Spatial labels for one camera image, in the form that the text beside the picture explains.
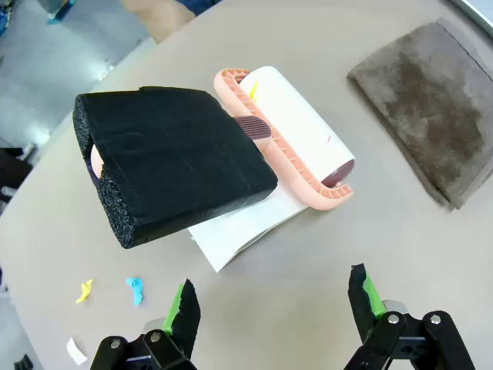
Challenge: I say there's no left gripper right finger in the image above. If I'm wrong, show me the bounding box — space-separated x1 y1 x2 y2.
344 264 477 370

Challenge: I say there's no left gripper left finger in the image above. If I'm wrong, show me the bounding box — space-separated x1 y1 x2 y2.
89 277 202 370

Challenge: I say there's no pink lint roller black handle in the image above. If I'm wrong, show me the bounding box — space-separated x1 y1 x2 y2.
72 66 356 250

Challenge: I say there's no brown cloth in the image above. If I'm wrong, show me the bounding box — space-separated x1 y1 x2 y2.
346 17 493 211

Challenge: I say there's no person's right hand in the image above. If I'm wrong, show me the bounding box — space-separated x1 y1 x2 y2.
122 0 197 44

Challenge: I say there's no blue plastic scrap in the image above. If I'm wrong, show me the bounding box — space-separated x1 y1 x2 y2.
125 276 146 308

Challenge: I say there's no white folded stand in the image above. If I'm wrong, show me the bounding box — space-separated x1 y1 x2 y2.
187 180 309 274

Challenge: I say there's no yellow paper scrap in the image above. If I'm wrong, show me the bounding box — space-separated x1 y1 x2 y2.
75 278 95 304

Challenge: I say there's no white paper scrap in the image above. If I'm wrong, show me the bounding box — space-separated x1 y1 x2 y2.
65 337 89 366

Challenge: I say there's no dark bag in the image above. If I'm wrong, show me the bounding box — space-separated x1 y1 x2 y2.
0 147 35 205

